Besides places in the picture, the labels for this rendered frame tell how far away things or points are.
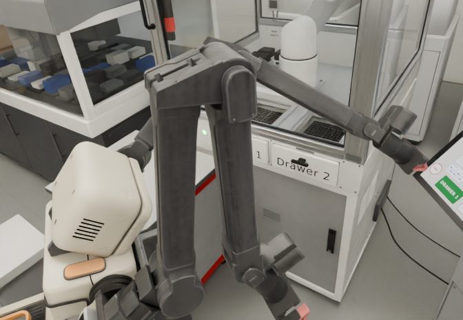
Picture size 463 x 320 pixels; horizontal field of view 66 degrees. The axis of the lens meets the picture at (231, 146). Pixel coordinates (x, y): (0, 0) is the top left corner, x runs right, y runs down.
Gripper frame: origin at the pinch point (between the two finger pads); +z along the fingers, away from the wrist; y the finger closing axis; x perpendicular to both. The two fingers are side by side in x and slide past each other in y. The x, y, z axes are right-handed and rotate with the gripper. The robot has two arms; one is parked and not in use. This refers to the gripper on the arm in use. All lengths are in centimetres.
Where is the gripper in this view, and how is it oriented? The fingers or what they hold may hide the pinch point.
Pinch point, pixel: (424, 167)
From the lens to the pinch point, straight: 118.3
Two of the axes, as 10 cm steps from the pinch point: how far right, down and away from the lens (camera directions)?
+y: -1.2, -5.4, 8.3
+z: 8.1, 4.3, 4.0
